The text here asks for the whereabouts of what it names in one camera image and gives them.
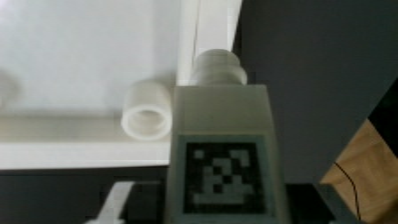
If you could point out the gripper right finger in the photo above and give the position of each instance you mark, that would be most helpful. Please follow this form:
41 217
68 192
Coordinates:
315 205

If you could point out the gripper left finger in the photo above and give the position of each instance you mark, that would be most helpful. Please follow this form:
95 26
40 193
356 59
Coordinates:
132 203

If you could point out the white leg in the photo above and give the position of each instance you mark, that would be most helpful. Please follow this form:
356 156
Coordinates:
219 185

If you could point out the white square tabletop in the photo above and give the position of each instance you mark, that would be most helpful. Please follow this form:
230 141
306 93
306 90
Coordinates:
95 56

